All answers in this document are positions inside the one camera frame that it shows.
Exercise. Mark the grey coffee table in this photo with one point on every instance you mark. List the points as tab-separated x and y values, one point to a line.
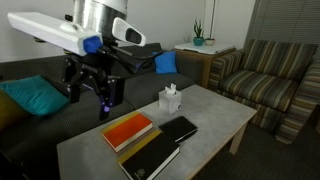
220	121

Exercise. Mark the teal cushion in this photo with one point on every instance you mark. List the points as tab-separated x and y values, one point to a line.
35	95

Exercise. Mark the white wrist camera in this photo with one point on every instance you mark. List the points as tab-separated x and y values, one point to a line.
67	35

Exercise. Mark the striped armchair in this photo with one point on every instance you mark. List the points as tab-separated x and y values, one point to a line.
278	79

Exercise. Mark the orange book yellow spine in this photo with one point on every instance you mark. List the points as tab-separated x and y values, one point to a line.
124	131

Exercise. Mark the small black notebook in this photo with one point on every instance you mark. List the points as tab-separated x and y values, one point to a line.
179	129

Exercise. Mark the large black book yellow spine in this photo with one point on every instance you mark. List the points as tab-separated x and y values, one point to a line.
146	159

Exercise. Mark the blue throw pillow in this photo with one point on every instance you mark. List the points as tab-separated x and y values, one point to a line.
166	63

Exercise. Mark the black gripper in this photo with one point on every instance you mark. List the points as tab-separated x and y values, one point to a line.
91	71

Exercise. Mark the grey tissue box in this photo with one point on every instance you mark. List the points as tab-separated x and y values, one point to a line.
170	99

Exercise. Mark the teal plant pot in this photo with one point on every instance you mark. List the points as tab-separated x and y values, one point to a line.
198	41

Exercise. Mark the small white bowl pot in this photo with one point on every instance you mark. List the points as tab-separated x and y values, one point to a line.
209	42

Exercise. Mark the dark grey fabric sofa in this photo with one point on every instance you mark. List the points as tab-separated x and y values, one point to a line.
29	147

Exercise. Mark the wooden side table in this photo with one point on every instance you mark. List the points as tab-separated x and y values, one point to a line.
197	65

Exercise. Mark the olive cushion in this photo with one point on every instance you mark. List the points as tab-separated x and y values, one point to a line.
10	111

